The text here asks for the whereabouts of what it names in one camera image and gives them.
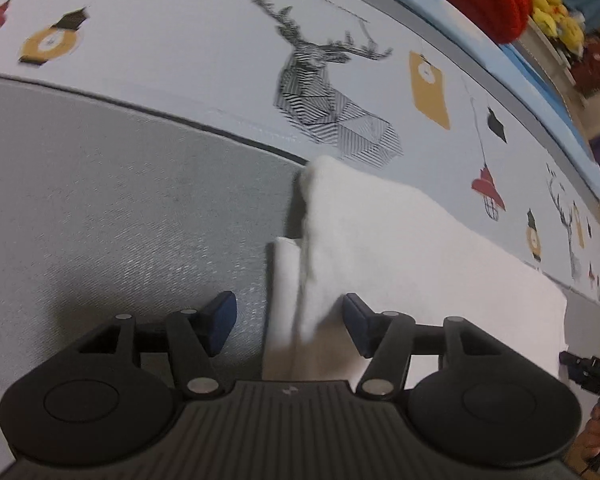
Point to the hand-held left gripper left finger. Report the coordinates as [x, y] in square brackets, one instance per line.
[225, 312]

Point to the printed bed sheet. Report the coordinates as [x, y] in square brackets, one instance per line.
[190, 50]

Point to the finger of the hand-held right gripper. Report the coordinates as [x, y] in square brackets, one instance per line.
[572, 364]

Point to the white garment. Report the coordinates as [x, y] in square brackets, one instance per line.
[405, 260]

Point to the grey mat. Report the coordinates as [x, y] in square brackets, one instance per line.
[105, 200]

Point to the dark red box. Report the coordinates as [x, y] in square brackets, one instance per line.
[597, 67]

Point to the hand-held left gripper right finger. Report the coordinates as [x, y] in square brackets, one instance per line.
[355, 317]

